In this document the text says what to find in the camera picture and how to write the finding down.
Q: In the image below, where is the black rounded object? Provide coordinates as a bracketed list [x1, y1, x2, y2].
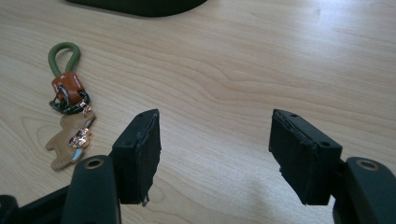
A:
[64, 0, 209, 18]

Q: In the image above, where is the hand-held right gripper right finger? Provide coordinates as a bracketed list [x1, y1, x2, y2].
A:
[268, 108, 344, 206]

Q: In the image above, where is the green loop keychain with charm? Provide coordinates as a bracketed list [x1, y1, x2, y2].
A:
[45, 41, 97, 172]

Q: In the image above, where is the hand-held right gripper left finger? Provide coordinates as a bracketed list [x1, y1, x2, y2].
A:
[108, 108, 163, 207]

